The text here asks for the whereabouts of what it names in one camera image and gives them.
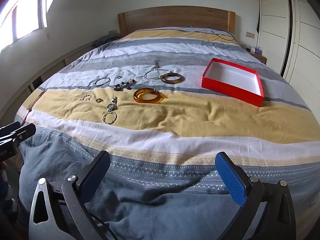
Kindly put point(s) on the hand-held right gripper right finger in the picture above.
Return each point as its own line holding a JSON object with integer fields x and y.
{"x": 230, "y": 180}

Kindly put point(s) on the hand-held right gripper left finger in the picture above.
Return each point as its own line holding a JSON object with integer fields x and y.
{"x": 96, "y": 175}

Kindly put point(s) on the wooden nightstand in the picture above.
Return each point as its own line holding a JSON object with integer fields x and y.
{"x": 261, "y": 58}

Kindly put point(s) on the amber bangle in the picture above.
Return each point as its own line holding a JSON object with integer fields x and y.
{"x": 136, "y": 96}

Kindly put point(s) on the wooden headboard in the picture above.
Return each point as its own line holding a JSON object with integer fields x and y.
{"x": 175, "y": 17}

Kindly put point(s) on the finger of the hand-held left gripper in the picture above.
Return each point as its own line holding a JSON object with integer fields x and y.
{"x": 10, "y": 128}
{"x": 26, "y": 131}

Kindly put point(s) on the red box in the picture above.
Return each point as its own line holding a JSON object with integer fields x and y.
{"x": 232, "y": 91}

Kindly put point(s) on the wall outlet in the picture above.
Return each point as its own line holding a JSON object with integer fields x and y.
{"x": 112, "y": 32}

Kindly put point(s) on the window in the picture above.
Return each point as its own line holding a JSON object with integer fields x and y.
{"x": 25, "y": 22}

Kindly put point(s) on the brown bangle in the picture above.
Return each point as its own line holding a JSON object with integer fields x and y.
{"x": 163, "y": 79}

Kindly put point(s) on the wall switch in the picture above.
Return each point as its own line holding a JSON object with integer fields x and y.
{"x": 250, "y": 35}

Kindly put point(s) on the striped bed blanket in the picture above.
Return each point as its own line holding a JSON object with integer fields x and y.
{"x": 200, "y": 120}

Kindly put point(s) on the gold twisted bangle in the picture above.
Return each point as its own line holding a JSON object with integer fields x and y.
{"x": 103, "y": 118}

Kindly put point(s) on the red tassel ornament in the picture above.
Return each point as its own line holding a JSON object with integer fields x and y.
{"x": 37, "y": 100}

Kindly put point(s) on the low wooden cabinet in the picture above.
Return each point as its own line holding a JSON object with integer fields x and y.
{"x": 50, "y": 65}

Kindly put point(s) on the white wardrobe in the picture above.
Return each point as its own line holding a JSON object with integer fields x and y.
{"x": 275, "y": 10}

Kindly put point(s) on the purple tissue box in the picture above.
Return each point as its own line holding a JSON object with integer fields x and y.
{"x": 256, "y": 50}

